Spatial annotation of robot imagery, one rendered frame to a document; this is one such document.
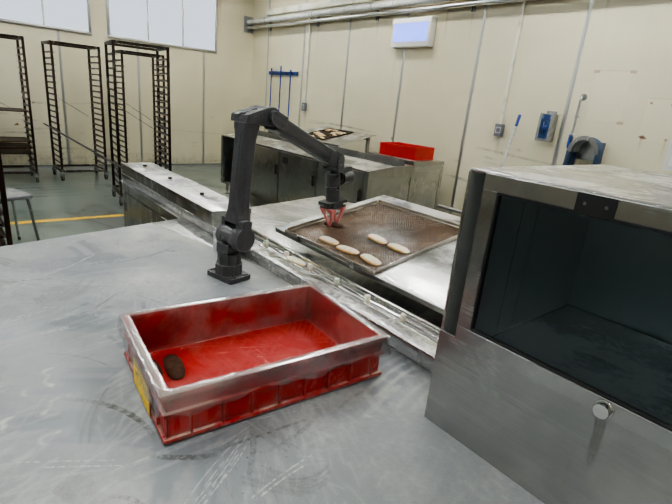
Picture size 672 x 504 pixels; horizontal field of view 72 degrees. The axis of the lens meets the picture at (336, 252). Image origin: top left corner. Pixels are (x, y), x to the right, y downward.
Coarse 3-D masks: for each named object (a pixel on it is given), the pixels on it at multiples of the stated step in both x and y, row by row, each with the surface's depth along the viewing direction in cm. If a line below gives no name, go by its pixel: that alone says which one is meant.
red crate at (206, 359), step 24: (240, 336) 112; (264, 336) 113; (288, 336) 114; (312, 336) 115; (192, 360) 100; (216, 360) 101; (240, 360) 102; (264, 360) 103; (360, 360) 96; (168, 384) 91; (288, 384) 88; (312, 384) 91; (336, 384) 95; (216, 408) 80; (240, 408) 83; (264, 408) 86; (168, 432) 76; (192, 432) 78
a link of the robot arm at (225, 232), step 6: (222, 228) 145; (228, 228) 144; (234, 228) 143; (222, 234) 144; (228, 234) 143; (222, 240) 145; (228, 240) 143; (216, 246) 146; (222, 246) 144; (228, 246) 142; (222, 252) 144; (228, 252) 143; (234, 252) 145
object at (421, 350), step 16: (128, 176) 268; (144, 192) 250; (176, 208) 215; (208, 224) 189; (256, 256) 161; (272, 256) 158; (272, 272) 155; (288, 272) 146; (304, 272) 146; (336, 288) 136; (352, 304) 127; (368, 320) 119; (384, 320) 119; (400, 336) 111; (416, 336) 112; (400, 352) 112; (416, 352) 108; (432, 352) 106; (432, 368) 104
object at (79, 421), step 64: (0, 256) 147; (64, 256) 152; (128, 256) 157; (192, 256) 163; (0, 320) 110; (64, 320) 112; (0, 384) 87; (64, 384) 89; (128, 384) 91; (384, 384) 99; (0, 448) 73; (64, 448) 74; (128, 448) 75; (192, 448) 76; (256, 448) 78; (320, 448) 79; (384, 448) 81; (448, 448) 82
